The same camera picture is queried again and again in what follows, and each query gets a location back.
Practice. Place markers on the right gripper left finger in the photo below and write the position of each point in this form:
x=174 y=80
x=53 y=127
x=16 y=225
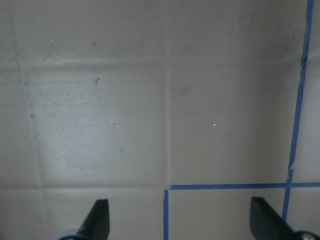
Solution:
x=96 y=225

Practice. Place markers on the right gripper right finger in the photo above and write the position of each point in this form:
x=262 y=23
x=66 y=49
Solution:
x=266 y=224

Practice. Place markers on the brown paper table cover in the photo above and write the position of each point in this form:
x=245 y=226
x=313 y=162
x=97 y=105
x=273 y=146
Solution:
x=176 y=111

